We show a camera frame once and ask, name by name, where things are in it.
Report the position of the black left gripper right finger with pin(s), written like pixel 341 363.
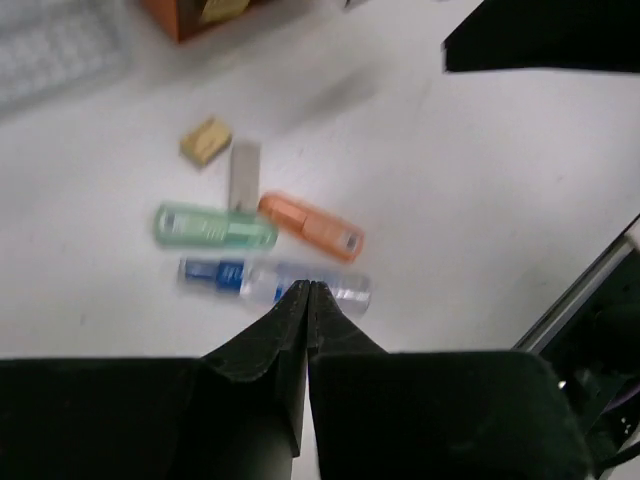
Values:
pixel 433 415

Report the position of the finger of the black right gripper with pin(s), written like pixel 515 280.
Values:
pixel 601 36

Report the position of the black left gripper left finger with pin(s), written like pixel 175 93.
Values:
pixel 235 413

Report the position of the clear blue-capped bottle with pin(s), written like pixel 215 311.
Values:
pixel 265 280

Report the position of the orange correction tape dispenser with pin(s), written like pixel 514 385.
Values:
pixel 317 228

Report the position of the green correction tape dispenser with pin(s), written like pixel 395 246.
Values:
pixel 182 225

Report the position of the grey eraser block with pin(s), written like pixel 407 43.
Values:
pixel 244 176

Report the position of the yellow eraser block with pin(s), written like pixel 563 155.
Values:
pixel 202 144

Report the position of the teal orange drawer cabinet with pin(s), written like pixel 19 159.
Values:
pixel 183 20

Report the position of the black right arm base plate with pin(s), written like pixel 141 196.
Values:
pixel 590 336

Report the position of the white wire mesh basket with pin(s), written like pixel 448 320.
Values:
pixel 49 46

